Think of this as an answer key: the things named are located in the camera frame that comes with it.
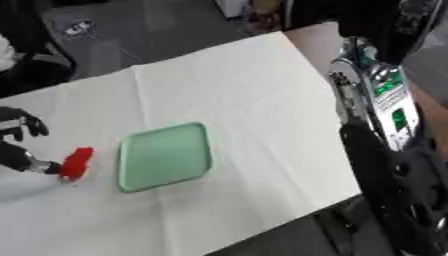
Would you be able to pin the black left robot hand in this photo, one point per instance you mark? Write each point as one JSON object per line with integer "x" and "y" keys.
{"x": 13, "y": 156}

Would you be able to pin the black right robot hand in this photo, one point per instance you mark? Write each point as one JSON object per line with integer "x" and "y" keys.
{"x": 396, "y": 30}

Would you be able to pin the red toy block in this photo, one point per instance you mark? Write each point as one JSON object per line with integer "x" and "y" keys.
{"x": 78, "y": 163}

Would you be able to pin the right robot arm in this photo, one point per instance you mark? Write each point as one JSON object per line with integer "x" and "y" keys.
{"x": 402, "y": 173}

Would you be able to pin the black chair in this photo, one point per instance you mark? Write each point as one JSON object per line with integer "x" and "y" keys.
{"x": 35, "y": 63}

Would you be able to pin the pale green square tray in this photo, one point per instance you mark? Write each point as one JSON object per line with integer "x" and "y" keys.
{"x": 164, "y": 157}

